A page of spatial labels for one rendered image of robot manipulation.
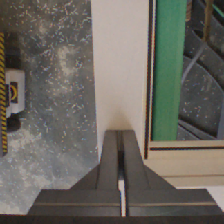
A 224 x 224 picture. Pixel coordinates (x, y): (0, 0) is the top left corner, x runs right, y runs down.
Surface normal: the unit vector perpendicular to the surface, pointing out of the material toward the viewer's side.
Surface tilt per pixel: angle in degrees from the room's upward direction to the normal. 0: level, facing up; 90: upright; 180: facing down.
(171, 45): 0
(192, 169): 90
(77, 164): 0
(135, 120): 0
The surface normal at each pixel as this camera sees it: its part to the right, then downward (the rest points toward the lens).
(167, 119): -0.03, 0.27
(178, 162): -0.02, -0.96
